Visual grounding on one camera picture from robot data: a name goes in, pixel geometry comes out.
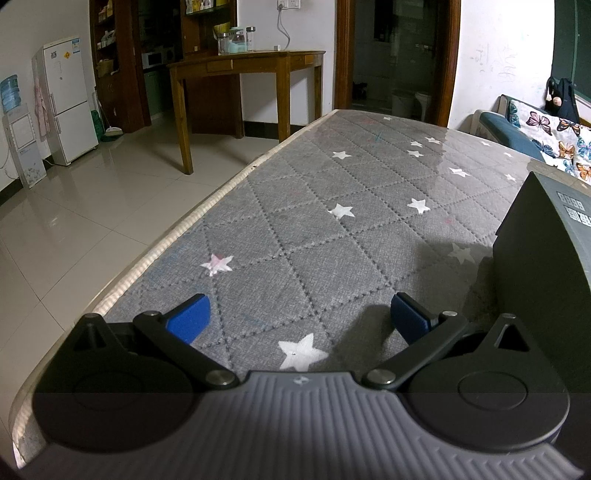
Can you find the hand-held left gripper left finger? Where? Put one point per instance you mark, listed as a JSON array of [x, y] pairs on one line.
[[191, 318]]

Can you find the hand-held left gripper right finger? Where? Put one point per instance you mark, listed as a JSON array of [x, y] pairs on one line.
[[408, 318]]

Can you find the dark grey printed box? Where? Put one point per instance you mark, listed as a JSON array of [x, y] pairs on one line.
[[540, 258]]

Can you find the broom with dustpan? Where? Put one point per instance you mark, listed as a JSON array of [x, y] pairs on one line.
[[111, 131]]

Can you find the blue sofa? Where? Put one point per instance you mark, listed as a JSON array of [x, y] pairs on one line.
[[498, 127]]

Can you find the white toilet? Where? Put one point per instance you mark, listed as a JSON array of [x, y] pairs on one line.
[[423, 104]]

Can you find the black shoes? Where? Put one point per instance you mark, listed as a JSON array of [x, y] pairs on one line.
[[361, 90]]

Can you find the butterfly print blanket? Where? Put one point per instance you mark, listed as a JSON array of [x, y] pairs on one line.
[[558, 138]]

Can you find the white water dispenser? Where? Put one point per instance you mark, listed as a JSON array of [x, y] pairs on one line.
[[25, 147]]

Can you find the white refrigerator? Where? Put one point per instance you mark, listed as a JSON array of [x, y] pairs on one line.
[[69, 106]]

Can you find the wooden cabinet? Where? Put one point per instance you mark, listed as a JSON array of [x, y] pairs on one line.
[[124, 69]]

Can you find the pink towel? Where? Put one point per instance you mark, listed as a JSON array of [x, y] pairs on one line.
[[41, 108]]

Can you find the white microwave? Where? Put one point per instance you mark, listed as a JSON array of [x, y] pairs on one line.
[[153, 59]]

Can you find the wooden table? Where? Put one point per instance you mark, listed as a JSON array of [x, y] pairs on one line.
[[249, 60]]

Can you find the black bag with plush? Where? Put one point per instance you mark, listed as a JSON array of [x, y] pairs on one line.
[[561, 99]]

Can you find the clear glass jar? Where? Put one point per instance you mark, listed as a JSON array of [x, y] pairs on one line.
[[224, 45], [250, 39]]

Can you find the blue water bottle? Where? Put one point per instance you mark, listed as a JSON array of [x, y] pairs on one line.
[[10, 94]]

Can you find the dark window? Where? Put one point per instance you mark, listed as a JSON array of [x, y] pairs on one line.
[[572, 41]]

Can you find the wooden door frame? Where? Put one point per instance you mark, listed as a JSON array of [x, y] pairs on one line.
[[341, 55]]

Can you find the white wall outlet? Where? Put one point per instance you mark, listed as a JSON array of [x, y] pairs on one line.
[[287, 4]]

